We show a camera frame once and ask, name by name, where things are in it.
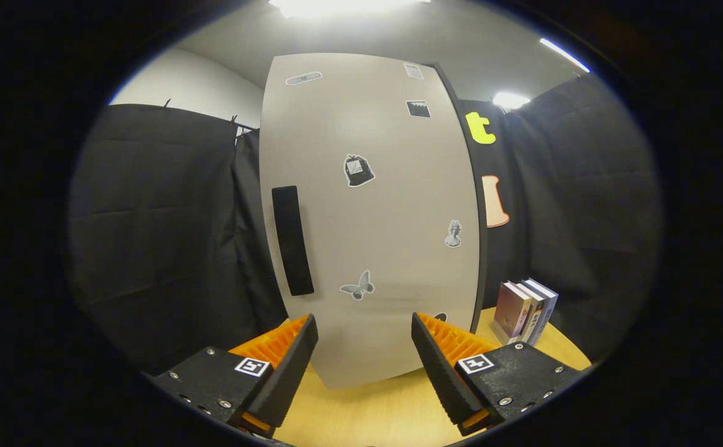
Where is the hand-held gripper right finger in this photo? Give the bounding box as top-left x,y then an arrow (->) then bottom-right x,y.
410,312 -> 591,438

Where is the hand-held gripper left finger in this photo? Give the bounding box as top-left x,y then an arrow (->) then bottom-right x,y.
149,314 -> 320,438

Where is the black door handle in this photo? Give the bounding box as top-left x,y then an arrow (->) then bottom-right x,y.
271,185 -> 315,297

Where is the beige cabinet door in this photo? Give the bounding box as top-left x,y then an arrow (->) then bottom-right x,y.
259,53 -> 481,390

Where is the maroon cover book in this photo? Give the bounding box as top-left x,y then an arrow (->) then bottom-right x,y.
493,281 -> 532,340

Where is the beige spine book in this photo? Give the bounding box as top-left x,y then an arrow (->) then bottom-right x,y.
516,281 -> 546,344

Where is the grey cabinet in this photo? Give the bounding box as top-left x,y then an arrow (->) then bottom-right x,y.
427,61 -> 490,334

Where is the blue spine book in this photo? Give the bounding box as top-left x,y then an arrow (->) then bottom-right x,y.
526,278 -> 559,346

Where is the black backdrop cloth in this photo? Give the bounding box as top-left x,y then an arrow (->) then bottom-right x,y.
68,71 -> 663,373

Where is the small ceiling light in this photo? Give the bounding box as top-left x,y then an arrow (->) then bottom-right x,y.
492,92 -> 531,111

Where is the large ceiling light panel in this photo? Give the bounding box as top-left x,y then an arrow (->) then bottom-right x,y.
268,0 -> 430,18

